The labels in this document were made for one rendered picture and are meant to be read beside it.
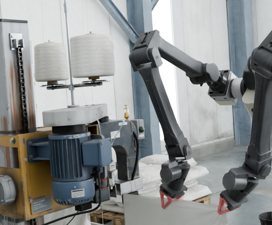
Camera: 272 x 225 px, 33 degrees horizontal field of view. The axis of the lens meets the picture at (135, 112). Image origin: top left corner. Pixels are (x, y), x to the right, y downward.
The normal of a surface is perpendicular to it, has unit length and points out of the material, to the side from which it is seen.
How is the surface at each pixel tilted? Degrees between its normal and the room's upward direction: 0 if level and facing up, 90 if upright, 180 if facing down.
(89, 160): 90
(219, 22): 90
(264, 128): 118
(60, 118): 90
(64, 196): 92
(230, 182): 80
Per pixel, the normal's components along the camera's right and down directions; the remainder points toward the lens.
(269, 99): 0.44, 0.47
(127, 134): 0.73, -0.01
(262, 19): -0.68, 0.08
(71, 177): 0.05, 0.05
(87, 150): -0.32, 0.07
